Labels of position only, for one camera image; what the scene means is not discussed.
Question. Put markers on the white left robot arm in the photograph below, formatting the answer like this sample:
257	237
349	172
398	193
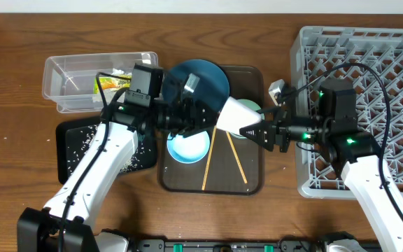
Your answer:
65	222

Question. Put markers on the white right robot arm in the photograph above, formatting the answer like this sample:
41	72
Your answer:
357	159

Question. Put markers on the brown serving tray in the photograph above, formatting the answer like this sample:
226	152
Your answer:
224	177

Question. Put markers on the grey dishwasher rack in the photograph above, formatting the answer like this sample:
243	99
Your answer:
318	49

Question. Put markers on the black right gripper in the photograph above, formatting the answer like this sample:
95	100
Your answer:
279	128

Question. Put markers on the clear plastic waste bin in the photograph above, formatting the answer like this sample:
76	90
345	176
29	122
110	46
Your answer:
69	80

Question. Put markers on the light blue bowl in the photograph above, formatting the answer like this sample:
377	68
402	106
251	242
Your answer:
188	150

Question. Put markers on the white rice pile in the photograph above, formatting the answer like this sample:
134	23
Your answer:
78	141

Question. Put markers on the black waste tray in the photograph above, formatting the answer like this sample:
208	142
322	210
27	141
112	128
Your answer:
61	130

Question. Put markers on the mint green bowl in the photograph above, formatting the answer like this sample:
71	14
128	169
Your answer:
251	105

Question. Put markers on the yellow snack wrapper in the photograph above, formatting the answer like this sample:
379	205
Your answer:
111	83

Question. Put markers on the right wooden chopstick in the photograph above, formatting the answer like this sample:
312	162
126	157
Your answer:
236	157

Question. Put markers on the wooden chopstick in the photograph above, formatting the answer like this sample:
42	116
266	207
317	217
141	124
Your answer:
209	159
236	157

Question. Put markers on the dark blue plate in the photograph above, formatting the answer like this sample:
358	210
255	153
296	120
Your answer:
213	86

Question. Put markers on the left wooden chopstick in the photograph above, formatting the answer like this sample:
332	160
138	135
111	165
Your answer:
209	159

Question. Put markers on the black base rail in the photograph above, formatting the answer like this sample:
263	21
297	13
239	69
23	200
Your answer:
159	245

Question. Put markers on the pink white cup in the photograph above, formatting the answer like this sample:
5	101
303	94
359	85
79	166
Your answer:
235	115

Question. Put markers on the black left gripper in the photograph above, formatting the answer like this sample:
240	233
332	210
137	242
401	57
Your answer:
187	122

